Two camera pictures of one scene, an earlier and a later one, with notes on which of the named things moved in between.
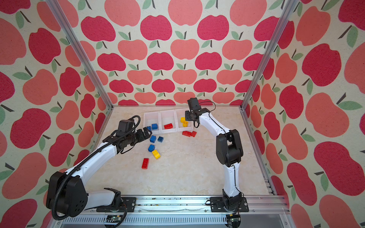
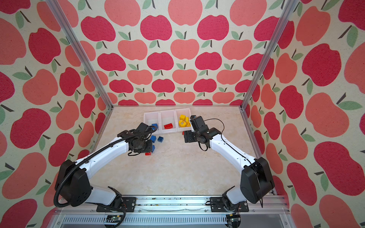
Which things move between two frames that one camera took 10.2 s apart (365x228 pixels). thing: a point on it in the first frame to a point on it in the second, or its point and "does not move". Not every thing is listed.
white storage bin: x=180 y=124 does not move
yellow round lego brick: x=156 y=154 to x=182 y=123
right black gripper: x=187 y=118 to x=188 y=136
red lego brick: x=168 y=126 does not move
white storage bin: x=152 y=118 does not move
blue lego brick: x=154 y=126 does not move
